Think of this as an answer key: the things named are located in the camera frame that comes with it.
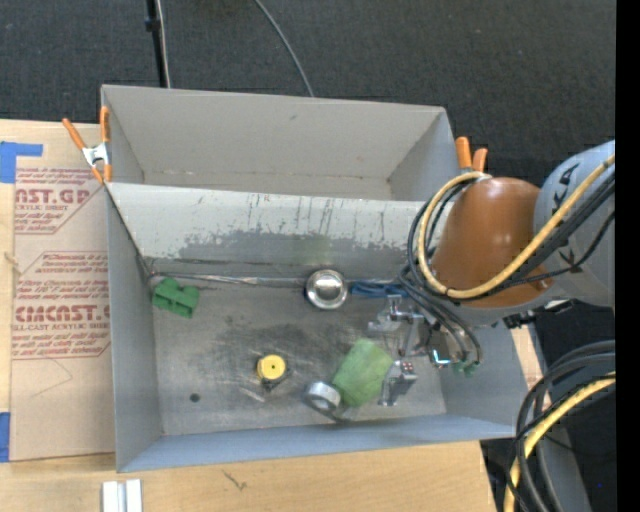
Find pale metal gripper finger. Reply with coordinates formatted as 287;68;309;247
377;358;419;407
367;293;424;337

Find blue flat thing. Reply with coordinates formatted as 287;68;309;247
348;280;404;297

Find pale green cup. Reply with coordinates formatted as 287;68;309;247
330;338;395;408

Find shiny metal cup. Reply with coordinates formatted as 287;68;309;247
304;268;349;311

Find yellow and black round thing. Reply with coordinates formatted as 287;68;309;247
255;353;292;393

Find grey metal bin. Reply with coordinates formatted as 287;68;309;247
99;83;531;474

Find green toy brick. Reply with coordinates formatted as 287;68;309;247
151;277;201;319

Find brown cardboard board, red print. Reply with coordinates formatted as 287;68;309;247
0;118;117;462

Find black cylinder on white bracket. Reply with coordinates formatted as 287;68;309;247
501;309;535;329

